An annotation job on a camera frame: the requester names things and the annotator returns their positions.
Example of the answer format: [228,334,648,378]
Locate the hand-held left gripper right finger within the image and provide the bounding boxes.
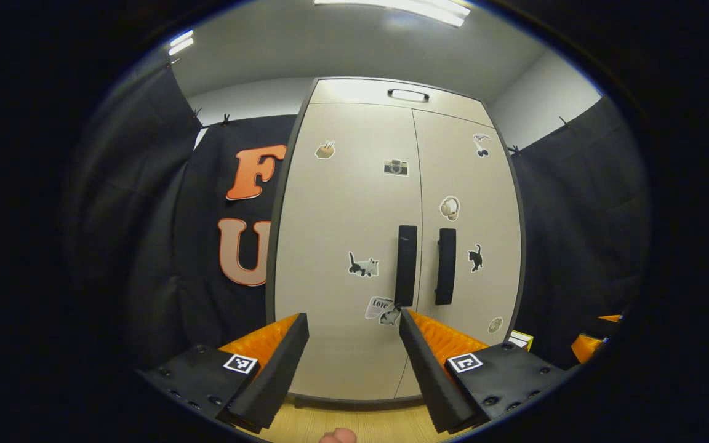
[399,308,567,434]

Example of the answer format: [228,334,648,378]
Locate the ceiling light panel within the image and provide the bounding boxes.
[169,30,195,56]
[314,0,472,28]

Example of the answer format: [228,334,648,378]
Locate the white door with camera sticker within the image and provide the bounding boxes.
[273,102,423,401]

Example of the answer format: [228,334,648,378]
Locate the white door with headphone sticker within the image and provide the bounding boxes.
[395,110,523,399]

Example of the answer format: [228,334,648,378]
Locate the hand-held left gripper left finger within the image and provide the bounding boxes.
[136,312,310,434]

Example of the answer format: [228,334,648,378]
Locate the black door handle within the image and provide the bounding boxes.
[394,225,419,308]
[434,228,457,306]

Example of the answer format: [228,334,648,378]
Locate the small white yellow object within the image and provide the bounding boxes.
[507,330,535,353]

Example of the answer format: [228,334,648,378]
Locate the black backdrop cloth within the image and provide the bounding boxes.
[505,95,651,370]
[65,62,297,370]

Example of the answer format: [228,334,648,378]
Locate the white cabinet drawer front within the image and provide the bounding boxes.
[308,78,495,129]

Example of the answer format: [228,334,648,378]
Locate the white shoe cabinet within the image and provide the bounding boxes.
[265,77,524,410]

